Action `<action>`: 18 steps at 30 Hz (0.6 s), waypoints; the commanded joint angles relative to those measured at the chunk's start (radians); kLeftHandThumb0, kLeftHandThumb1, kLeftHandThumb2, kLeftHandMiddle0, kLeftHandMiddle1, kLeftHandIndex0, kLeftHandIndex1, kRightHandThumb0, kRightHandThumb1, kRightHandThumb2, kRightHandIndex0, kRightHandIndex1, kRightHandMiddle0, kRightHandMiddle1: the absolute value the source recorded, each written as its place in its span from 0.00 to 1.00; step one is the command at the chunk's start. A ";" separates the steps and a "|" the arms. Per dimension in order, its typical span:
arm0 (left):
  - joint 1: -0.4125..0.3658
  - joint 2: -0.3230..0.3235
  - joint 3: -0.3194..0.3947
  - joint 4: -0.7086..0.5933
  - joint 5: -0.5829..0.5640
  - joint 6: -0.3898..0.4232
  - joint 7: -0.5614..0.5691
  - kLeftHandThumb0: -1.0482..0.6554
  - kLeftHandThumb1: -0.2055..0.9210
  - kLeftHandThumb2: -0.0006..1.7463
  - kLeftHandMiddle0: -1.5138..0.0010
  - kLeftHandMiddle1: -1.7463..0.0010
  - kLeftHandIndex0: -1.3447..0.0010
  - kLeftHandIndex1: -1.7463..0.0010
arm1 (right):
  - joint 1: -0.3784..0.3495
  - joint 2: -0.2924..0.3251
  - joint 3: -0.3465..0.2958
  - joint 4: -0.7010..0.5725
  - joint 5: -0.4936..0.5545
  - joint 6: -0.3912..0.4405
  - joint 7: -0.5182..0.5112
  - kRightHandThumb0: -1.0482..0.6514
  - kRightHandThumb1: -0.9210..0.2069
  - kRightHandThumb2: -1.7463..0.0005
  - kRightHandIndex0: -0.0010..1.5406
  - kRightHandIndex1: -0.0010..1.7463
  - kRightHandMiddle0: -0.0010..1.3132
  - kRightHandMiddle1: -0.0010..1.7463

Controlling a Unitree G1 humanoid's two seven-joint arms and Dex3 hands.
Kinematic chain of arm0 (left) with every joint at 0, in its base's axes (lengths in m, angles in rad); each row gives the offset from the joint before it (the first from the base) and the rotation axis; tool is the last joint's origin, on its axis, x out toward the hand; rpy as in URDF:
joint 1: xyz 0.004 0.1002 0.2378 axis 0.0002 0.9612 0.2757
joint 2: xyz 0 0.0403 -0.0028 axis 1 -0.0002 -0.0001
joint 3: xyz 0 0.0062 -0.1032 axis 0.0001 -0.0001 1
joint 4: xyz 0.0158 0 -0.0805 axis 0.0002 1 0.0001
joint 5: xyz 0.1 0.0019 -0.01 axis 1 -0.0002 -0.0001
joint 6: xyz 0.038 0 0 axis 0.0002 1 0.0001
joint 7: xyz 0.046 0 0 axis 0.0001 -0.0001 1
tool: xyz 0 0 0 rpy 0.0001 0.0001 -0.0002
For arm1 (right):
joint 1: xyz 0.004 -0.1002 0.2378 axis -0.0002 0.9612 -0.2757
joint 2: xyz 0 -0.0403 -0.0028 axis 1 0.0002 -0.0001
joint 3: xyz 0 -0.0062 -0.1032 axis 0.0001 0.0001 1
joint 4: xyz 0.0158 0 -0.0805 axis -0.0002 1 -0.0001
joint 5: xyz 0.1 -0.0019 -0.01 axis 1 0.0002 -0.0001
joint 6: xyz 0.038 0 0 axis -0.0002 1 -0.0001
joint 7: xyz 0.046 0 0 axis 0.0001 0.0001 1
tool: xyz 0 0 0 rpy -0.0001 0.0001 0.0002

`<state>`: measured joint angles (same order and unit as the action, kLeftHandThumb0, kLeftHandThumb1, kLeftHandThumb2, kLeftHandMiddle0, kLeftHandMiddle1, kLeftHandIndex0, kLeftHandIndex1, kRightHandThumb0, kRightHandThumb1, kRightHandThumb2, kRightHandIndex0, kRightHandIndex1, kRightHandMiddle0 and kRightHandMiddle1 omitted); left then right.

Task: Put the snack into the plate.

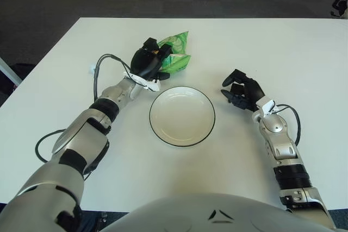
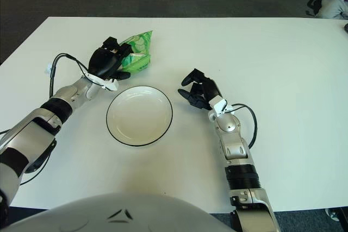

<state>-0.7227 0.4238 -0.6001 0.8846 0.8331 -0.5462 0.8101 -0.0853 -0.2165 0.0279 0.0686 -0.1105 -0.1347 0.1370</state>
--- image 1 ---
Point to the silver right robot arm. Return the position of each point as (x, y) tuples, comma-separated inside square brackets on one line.
[(274, 126)]

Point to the green chips snack bag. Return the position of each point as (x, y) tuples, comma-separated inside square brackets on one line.
[(179, 63)]

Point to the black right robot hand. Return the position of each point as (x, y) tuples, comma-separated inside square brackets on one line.
[(253, 90)]

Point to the white plate black rim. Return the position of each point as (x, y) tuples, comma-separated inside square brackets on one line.
[(182, 118)]

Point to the grey robot torso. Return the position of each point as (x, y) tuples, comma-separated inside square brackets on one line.
[(190, 215)]

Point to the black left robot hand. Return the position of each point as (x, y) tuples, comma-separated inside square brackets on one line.
[(144, 62)]

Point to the black office chair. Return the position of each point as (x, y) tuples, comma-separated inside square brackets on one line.
[(338, 2)]

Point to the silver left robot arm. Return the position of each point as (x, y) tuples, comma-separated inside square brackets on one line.
[(81, 137)]

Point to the white furniture panel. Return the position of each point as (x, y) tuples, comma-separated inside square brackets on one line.
[(8, 71)]

